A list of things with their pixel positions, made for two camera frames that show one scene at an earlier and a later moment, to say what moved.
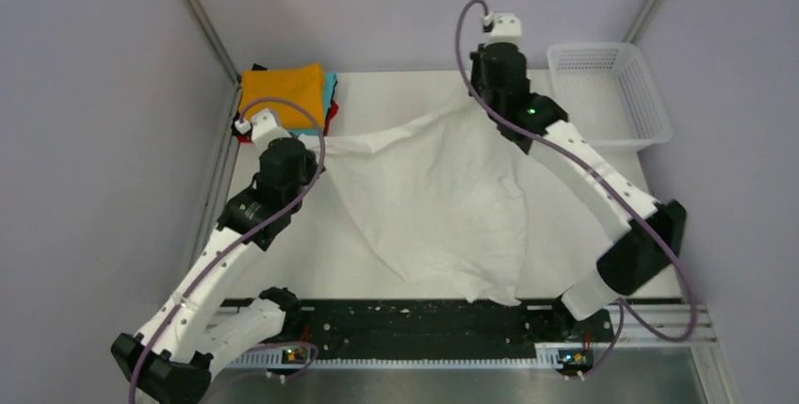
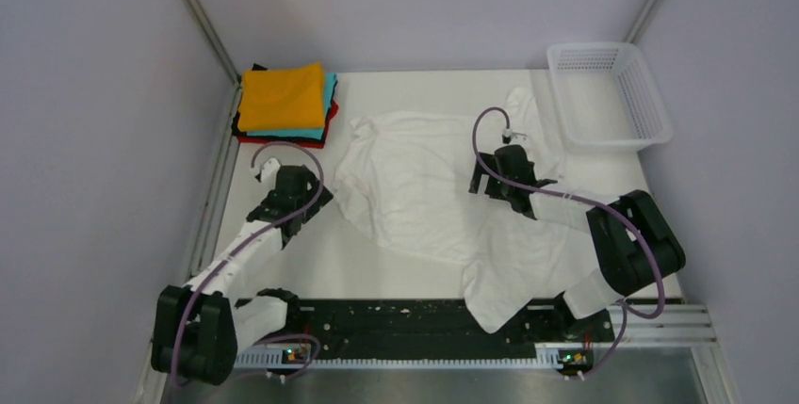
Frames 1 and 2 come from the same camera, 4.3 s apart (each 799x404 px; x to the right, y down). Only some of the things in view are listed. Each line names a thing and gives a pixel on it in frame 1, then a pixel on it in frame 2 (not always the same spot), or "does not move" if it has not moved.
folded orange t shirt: x=302 y=85 does not move
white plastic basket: x=603 y=91 does not move
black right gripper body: x=482 y=93 to x=491 y=161
